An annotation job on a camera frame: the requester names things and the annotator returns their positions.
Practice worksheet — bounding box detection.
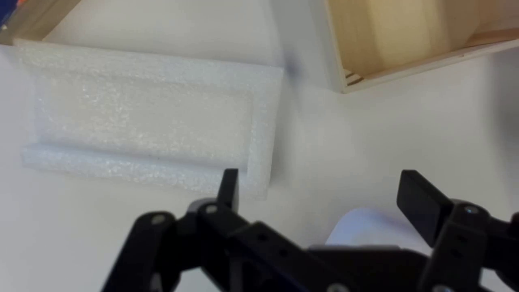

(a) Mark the small open wooden box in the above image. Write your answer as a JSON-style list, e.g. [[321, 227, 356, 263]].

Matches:
[[322, 0, 519, 94]]

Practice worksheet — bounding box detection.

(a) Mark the white lunchbox lid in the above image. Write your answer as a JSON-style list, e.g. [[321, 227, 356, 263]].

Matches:
[[324, 208, 429, 250]]

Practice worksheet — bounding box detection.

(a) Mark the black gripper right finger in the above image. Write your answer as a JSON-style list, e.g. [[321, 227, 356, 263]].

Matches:
[[395, 169, 519, 292]]

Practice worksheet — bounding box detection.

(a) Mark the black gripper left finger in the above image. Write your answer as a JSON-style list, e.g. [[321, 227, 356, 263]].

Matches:
[[102, 167, 309, 292]]

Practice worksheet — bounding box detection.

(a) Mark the white foam sheet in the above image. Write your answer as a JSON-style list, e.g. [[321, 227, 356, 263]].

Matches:
[[12, 38, 285, 200]]

